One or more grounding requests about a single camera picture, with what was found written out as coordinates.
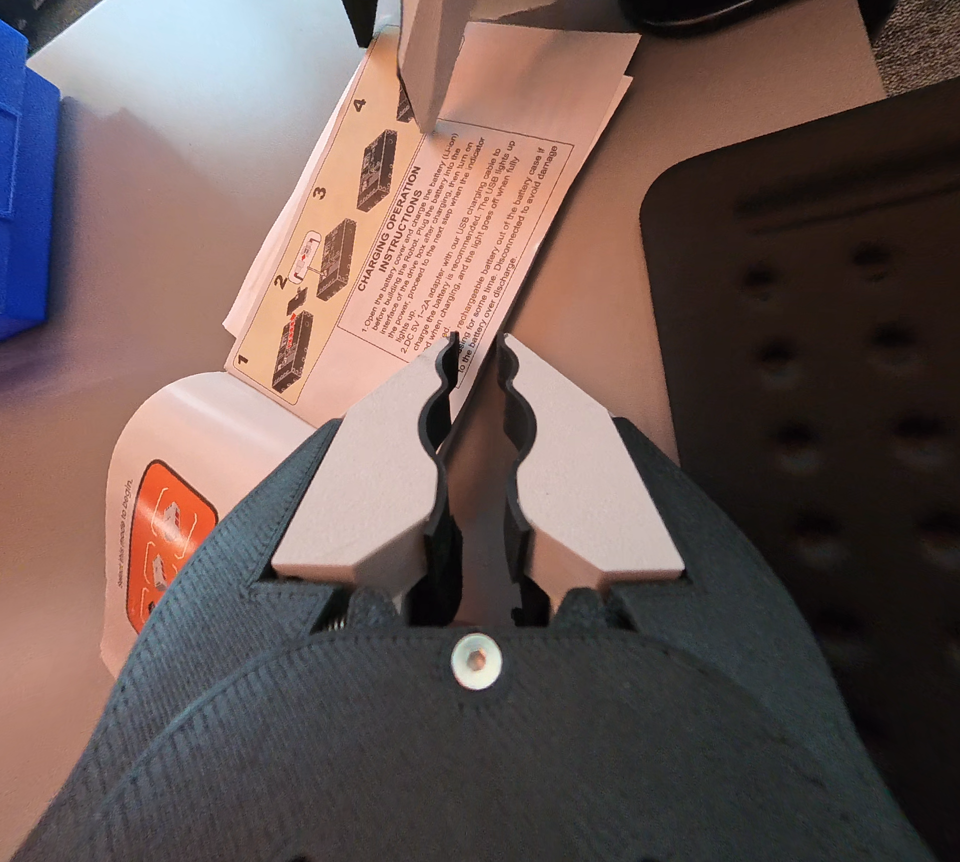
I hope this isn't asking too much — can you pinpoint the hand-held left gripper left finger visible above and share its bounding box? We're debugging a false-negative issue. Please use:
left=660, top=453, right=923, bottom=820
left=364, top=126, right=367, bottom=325
left=270, top=335, right=462, bottom=628

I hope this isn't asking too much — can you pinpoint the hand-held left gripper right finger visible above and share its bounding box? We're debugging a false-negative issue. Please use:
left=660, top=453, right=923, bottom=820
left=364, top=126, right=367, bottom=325
left=495, top=333, right=685, bottom=628

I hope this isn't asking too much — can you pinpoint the white instruction booklet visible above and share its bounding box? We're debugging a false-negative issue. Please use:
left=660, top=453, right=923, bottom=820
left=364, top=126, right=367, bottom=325
left=101, top=22, right=642, bottom=676

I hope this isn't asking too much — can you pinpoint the black perforated chair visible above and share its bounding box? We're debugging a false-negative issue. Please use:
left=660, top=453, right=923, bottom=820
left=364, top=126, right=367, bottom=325
left=639, top=76, right=960, bottom=862

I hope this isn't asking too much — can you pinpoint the blue plastic bin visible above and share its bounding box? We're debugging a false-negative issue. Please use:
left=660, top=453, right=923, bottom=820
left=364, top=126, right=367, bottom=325
left=0, top=18, right=61, bottom=342

